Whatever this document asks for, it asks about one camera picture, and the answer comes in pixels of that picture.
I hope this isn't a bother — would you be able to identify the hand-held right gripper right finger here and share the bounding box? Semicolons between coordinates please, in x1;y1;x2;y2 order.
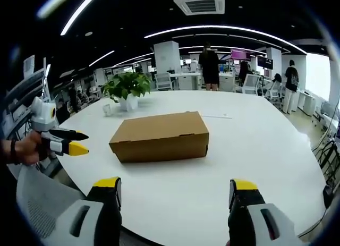
225;179;303;246

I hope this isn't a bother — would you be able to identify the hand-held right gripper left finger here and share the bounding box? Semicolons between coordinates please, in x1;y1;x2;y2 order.
41;176;123;246

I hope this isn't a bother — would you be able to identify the brown cardboard shoe box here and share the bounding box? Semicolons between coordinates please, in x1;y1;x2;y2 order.
108;111;210;163

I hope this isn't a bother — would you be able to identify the person's left hand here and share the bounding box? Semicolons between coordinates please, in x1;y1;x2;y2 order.
14;130;43;166

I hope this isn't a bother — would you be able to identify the black wrist band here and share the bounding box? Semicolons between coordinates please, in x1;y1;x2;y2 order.
10;139;21;166

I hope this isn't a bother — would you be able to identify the green potted plant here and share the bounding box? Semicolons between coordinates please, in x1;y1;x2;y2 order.
100;71;151;112

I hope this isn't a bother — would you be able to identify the white mesh office chair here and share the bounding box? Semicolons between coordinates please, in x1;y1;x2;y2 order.
155;72;173;91
240;73;262;95

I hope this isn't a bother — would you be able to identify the white pillar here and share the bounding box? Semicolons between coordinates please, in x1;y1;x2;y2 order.
153;40;181;74

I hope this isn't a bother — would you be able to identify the ceiling air conditioner vent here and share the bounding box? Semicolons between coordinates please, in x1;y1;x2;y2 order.
173;0;226;16

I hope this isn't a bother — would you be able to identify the dark wall screen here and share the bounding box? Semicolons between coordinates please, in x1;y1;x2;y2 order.
257;56;274;70

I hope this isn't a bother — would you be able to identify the purple wall screen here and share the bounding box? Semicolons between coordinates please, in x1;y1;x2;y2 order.
230;49;251;61

